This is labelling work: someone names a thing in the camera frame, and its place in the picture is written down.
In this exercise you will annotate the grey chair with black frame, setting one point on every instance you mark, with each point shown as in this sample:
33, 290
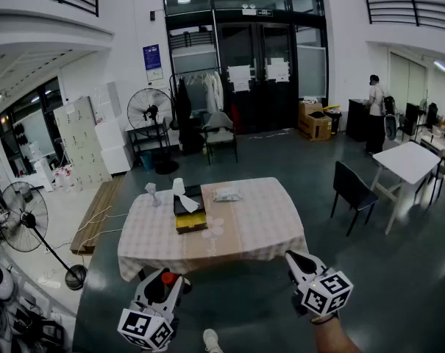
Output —
219, 129

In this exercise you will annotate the white foam box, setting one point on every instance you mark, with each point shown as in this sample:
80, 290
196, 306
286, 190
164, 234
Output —
117, 160
108, 132

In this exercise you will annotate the black clothes rack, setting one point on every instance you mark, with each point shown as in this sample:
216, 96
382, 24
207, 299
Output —
198, 73

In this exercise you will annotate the wooden pallet platform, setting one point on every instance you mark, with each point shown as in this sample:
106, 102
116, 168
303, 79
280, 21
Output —
97, 215

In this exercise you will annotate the small red-capped item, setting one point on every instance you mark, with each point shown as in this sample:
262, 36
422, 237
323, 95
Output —
169, 278

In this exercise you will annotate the white tissue roll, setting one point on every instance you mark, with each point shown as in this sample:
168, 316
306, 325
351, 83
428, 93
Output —
178, 188

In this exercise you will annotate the white square table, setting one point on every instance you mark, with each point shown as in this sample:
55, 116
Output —
406, 162

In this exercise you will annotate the blue waste bin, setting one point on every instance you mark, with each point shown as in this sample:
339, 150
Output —
146, 160

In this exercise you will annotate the black pedestal fan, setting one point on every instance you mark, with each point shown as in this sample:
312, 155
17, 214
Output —
150, 110
25, 217

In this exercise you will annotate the dark upholstered chair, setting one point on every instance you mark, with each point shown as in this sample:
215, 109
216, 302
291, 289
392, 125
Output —
349, 189

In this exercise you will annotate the person's right forearm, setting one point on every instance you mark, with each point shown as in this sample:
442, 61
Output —
332, 338

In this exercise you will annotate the white wet wipes packet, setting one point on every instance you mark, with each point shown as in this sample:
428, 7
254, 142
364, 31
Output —
227, 195

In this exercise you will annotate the white wall notice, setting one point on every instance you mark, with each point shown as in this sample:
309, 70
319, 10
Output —
154, 74

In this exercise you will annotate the white hanging coats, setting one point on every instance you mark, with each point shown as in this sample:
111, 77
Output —
214, 90

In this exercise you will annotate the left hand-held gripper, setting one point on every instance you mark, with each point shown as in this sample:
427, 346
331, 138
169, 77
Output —
141, 326

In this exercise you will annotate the black hanging coat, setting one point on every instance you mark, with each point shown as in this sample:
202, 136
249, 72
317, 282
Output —
183, 112

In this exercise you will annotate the black shelf table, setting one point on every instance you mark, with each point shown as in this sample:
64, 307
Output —
148, 136

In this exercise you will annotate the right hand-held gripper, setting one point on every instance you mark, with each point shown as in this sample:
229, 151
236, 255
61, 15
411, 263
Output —
327, 292

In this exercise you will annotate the black bin with yellow bag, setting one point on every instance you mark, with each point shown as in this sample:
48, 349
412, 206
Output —
334, 118

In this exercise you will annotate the group of white jugs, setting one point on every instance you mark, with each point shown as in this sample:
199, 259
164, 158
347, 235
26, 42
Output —
64, 178

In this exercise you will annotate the black glass double door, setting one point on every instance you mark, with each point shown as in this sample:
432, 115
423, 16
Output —
257, 101

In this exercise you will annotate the blue wall poster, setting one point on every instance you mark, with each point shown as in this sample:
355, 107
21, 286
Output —
151, 56

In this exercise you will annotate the black and gold box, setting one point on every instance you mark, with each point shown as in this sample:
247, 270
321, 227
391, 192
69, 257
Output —
189, 215

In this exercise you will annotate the white paper door sign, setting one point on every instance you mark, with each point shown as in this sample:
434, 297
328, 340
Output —
277, 71
239, 78

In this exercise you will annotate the grey chair with dark legs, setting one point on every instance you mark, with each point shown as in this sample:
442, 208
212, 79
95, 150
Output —
444, 167

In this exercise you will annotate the black cabinet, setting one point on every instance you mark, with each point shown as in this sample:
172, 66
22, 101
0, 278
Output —
356, 121

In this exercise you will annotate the brown cardboard box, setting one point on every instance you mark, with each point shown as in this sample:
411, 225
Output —
312, 125

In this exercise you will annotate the exit sign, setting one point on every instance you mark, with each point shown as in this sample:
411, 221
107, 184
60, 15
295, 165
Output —
265, 12

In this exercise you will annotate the person's white shoe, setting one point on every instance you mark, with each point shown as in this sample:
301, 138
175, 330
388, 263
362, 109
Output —
212, 340

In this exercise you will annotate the table with checked tablecloth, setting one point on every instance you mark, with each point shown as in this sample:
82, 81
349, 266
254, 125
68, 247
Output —
251, 226

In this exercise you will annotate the beige locker cabinet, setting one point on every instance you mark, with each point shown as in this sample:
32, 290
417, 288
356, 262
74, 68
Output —
80, 142

